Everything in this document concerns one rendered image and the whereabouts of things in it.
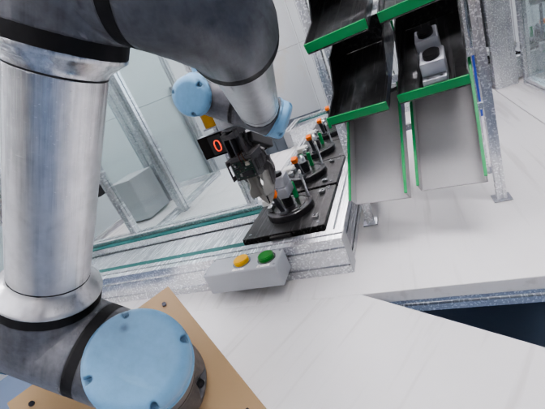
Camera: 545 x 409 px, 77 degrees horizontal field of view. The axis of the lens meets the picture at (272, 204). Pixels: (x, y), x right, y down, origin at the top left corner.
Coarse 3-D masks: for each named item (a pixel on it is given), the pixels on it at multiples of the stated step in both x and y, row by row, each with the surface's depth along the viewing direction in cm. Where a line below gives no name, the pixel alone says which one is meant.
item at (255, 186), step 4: (256, 176) 84; (248, 180) 83; (252, 180) 85; (256, 180) 85; (252, 184) 84; (256, 184) 86; (260, 184) 86; (252, 188) 84; (256, 188) 85; (260, 188) 86; (252, 192) 83; (256, 192) 85; (260, 192) 86; (252, 196) 83; (256, 196) 85; (260, 196) 87; (264, 196) 87; (264, 200) 87; (268, 200) 87
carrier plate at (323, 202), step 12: (312, 192) 105; (324, 192) 102; (324, 204) 94; (264, 216) 103; (324, 216) 88; (252, 228) 99; (264, 228) 96; (276, 228) 93; (288, 228) 90; (300, 228) 87; (312, 228) 86; (324, 228) 85; (252, 240) 93; (264, 240) 92
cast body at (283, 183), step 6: (276, 174) 94; (282, 174) 94; (276, 180) 94; (282, 180) 93; (288, 180) 96; (276, 186) 95; (282, 186) 94; (288, 186) 95; (282, 192) 94; (288, 192) 94; (282, 198) 94
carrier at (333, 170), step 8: (304, 160) 118; (312, 160) 123; (320, 160) 119; (328, 160) 128; (336, 160) 124; (344, 160) 123; (288, 168) 131; (304, 168) 118; (312, 168) 120; (320, 168) 117; (328, 168) 120; (336, 168) 117; (296, 176) 119; (304, 176) 115; (312, 176) 114; (320, 176) 115; (328, 176) 112; (336, 176) 110; (296, 184) 117; (312, 184) 112; (320, 184) 109; (328, 184) 107; (336, 184) 106
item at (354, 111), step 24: (384, 24) 77; (336, 48) 86; (360, 48) 90; (384, 48) 74; (336, 72) 84; (360, 72) 84; (384, 72) 78; (336, 96) 82; (360, 96) 78; (384, 96) 74; (336, 120) 76
